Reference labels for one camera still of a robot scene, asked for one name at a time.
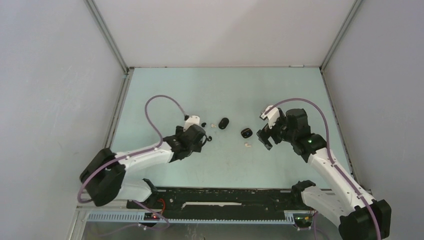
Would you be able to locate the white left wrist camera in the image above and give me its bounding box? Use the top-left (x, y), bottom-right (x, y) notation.
top-left (183, 115), bottom-right (201, 131)

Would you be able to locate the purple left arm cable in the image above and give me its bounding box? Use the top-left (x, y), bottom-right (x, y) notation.
top-left (76, 95), bottom-right (190, 205)

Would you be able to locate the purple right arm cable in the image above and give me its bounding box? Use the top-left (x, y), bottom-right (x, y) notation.
top-left (263, 97), bottom-right (382, 240)

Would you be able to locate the aluminium frame rail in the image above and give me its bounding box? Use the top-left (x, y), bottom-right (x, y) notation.
top-left (67, 188), bottom-right (388, 240)

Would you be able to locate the black oval charging case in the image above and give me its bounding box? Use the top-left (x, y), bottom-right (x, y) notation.
top-left (218, 117), bottom-right (230, 130)

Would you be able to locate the grey slotted cable duct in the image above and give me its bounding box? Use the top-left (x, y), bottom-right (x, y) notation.
top-left (86, 211), bottom-right (295, 225)

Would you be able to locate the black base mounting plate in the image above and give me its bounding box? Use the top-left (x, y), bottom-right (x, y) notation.
top-left (143, 187), bottom-right (315, 220)

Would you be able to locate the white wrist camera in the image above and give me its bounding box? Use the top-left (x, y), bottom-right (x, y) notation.
top-left (259, 105), bottom-right (282, 129)
top-left (183, 115), bottom-right (201, 131)

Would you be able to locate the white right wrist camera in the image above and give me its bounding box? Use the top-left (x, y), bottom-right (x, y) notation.
top-left (259, 105), bottom-right (282, 129)

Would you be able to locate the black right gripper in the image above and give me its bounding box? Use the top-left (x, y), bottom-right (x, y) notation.
top-left (257, 112), bottom-right (296, 150)

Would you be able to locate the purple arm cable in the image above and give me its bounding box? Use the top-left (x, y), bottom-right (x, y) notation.
top-left (263, 97), bottom-right (382, 240)
top-left (76, 95), bottom-right (190, 205)

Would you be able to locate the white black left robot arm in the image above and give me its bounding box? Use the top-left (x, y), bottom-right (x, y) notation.
top-left (77, 124), bottom-right (206, 208)

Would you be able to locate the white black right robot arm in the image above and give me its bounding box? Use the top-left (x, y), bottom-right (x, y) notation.
top-left (256, 105), bottom-right (392, 240)

